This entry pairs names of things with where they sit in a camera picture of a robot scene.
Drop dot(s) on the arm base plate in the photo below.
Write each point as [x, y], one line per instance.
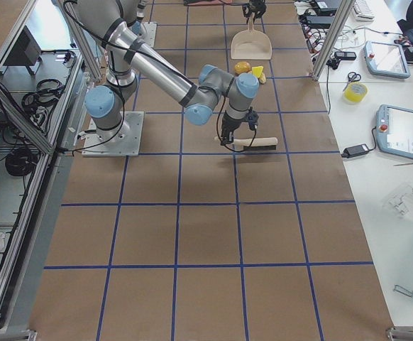
[147, 31]
[125, 141]

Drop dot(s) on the beige hand brush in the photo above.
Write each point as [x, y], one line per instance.
[256, 144]

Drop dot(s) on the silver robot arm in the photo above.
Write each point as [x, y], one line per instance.
[133, 12]
[110, 24]

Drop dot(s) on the black scissors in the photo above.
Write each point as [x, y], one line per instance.
[352, 77]

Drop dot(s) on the near teach pendant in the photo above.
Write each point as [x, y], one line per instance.
[394, 130]

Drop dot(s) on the beige plastic dustpan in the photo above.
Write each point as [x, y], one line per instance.
[251, 44]

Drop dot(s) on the teach pendant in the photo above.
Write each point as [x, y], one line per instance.
[386, 59]
[394, 130]

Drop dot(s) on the yellow sponge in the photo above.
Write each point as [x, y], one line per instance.
[257, 71]

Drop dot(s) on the black power adapter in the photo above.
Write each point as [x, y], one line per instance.
[355, 151]

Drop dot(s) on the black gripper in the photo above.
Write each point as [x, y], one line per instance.
[254, 7]
[228, 125]

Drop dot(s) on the aluminium frame post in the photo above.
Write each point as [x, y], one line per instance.
[336, 27]

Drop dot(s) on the far teach pendant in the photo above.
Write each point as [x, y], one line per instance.
[386, 59]

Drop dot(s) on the brown potato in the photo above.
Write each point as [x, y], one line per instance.
[242, 67]

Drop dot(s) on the yellow tape roll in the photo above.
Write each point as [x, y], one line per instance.
[355, 92]

